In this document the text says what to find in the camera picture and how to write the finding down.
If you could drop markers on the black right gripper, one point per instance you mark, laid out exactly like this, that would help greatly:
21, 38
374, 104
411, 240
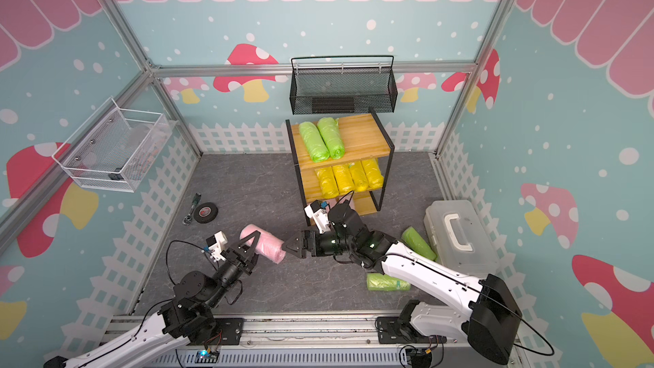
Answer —
305, 242

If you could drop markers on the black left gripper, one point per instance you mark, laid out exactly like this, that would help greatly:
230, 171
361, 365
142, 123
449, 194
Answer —
245, 264

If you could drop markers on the pink trash bag roll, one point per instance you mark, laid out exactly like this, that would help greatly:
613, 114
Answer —
268, 245

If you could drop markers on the green trash bag roll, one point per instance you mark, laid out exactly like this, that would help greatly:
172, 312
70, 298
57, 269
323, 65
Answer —
329, 130
313, 141
419, 245

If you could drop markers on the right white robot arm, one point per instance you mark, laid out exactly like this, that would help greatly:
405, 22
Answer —
483, 310

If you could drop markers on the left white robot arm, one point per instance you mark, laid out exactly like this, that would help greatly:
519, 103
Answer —
185, 318

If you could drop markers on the green trash bag roll floor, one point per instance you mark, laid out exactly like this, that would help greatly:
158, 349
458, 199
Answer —
383, 282

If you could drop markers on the black tape roll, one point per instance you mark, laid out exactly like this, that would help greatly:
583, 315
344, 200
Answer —
205, 213

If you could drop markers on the green circuit board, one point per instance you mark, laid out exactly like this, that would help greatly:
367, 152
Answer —
205, 355

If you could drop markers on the translucent plastic storage box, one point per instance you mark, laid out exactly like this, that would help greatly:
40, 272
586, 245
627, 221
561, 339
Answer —
457, 236

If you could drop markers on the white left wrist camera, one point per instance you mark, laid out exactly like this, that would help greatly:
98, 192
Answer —
215, 246

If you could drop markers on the green handled ratchet wrench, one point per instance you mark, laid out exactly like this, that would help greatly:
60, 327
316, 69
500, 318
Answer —
189, 216

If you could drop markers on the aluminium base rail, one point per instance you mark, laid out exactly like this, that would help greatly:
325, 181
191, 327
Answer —
305, 340

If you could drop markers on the wooden three-tier shelf black frame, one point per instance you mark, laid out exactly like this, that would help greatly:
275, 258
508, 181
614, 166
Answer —
364, 137

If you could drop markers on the black wire mesh basket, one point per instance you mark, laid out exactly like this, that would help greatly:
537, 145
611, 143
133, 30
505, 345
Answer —
342, 84

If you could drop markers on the white wire mesh basket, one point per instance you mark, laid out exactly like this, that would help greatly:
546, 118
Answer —
114, 148

